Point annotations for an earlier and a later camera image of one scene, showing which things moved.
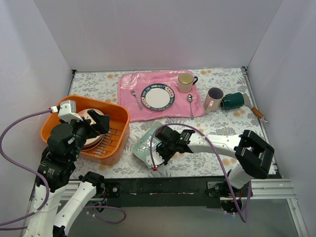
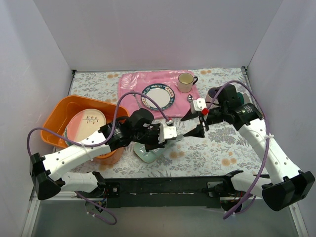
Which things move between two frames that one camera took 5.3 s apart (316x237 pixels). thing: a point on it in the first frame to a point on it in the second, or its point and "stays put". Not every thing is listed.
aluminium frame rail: x=246 y=73 stays put
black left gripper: x=92 y=126 to x=155 y=136
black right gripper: x=167 y=143 to x=204 y=121
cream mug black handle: x=185 y=81 stays put
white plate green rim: x=158 y=97 stays put
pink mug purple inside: x=213 y=100 stays put
